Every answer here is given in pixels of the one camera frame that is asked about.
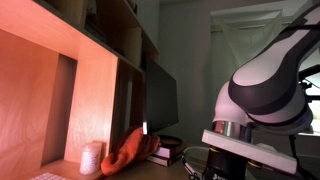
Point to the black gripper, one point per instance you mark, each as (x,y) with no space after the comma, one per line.
(223,166)

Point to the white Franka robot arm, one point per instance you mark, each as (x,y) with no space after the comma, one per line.
(266,86)

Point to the white wrist mounting plate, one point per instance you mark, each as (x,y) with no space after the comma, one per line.
(246,150)

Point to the white book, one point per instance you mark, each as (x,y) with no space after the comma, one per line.
(168,152)

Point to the brown round bowl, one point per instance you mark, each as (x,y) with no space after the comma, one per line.
(170,141)

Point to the black computer monitor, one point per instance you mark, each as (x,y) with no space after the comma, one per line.
(160,100)

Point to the orange cloth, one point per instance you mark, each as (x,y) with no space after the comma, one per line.
(130,153)

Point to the white curtain sheet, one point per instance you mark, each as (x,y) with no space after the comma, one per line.
(246,43)

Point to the white candle jar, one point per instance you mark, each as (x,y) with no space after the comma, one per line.
(90,158)

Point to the beige storage box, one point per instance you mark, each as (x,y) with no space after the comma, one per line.
(130,45)
(70,11)

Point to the wooden shelf unit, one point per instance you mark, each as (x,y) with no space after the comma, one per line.
(93,83)

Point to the white keyboard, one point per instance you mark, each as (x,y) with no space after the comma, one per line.
(48,176)

